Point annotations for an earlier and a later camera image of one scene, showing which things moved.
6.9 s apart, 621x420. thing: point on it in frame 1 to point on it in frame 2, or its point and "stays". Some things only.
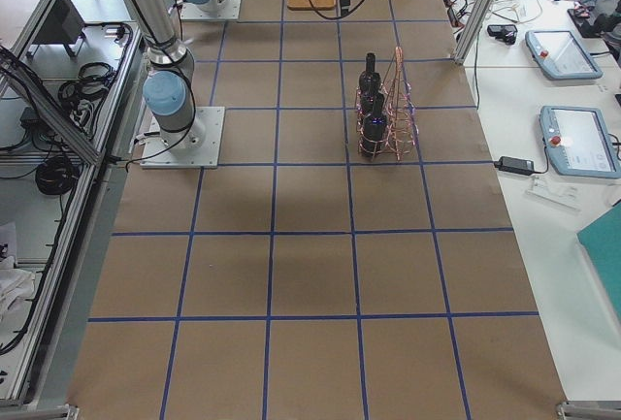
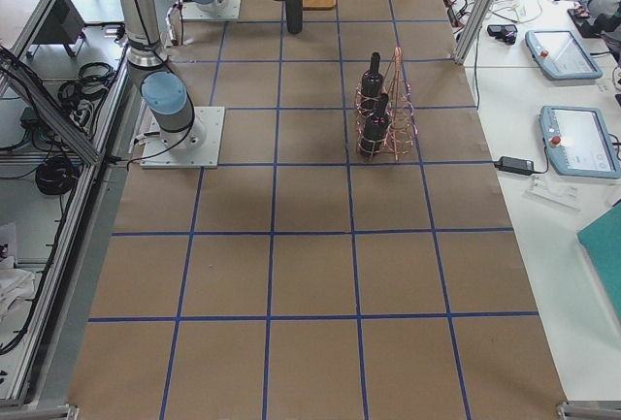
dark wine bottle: x=377 y=106 to x=294 y=10
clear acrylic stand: x=558 y=193 stays
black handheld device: x=507 y=33 stays
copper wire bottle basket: x=386 y=121 stays
